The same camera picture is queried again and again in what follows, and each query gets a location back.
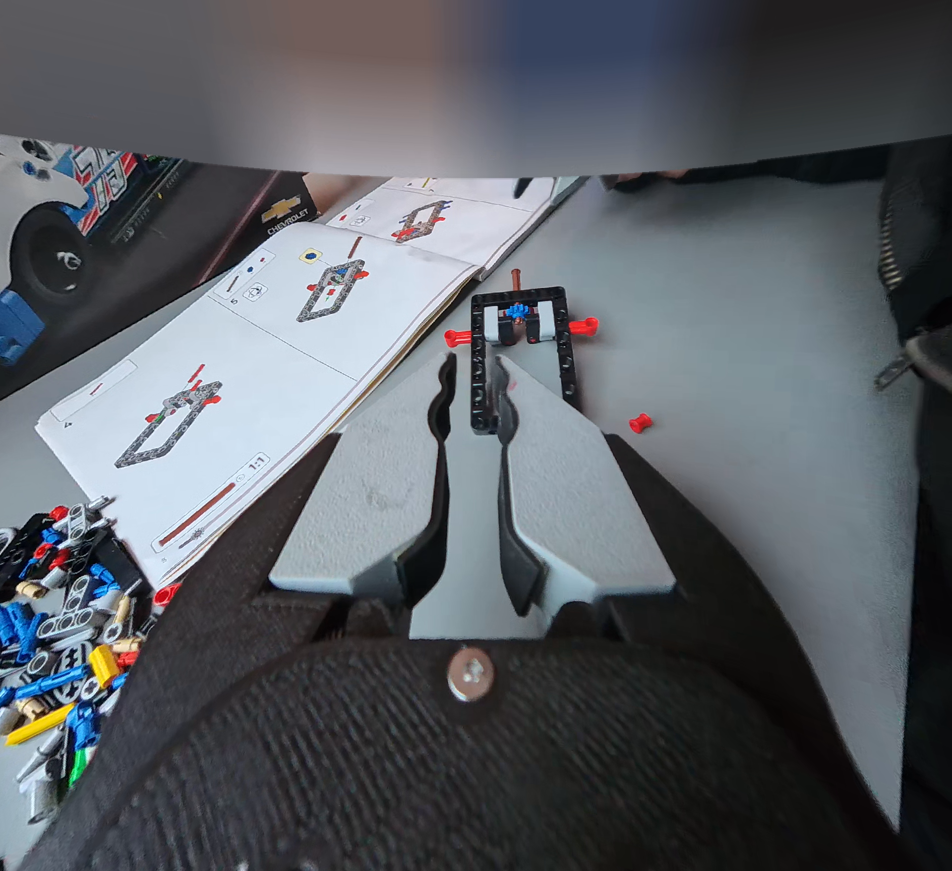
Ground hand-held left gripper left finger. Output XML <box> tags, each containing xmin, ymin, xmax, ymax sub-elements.
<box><xmin>269</xmin><ymin>352</ymin><xmax>458</xmax><ymax>598</ymax></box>

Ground pile of loose lego pieces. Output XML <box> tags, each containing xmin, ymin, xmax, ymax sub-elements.
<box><xmin>0</xmin><ymin>495</ymin><xmax>183</xmax><ymax>823</ymax></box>

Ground black lego frame assembly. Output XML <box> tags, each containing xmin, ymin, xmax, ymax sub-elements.
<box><xmin>444</xmin><ymin>269</ymin><xmax>599</xmax><ymax>437</ymax></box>

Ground black lego car box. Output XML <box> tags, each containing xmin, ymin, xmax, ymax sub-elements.
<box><xmin>0</xmin><ymin>135</ymin><xmax>321</xmax><ymax>402</ymax></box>

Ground lego instruction booklet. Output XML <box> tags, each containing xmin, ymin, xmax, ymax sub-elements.
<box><xmin>35</xmin><ymin>175</ymin><xmax>590</xmax><ymax>589</ymax></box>

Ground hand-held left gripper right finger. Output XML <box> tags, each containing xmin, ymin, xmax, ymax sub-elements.
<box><xmin>493</xmin><ymin>354</ymin><xmax>679</xmax><ymax>617</ymax></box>

